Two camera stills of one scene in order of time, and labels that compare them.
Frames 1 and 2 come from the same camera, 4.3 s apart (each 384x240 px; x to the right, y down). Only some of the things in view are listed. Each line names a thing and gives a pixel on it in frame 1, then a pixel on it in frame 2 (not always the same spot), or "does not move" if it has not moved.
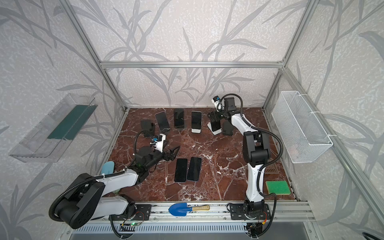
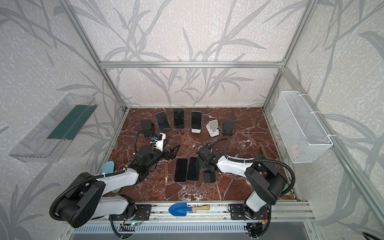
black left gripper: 170,157 does not move
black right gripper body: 220,114 → 204,166
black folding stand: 148,125 does not move
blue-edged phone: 194,169 does not move
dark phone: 215,125 → 209,177
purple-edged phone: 181,170 does not move
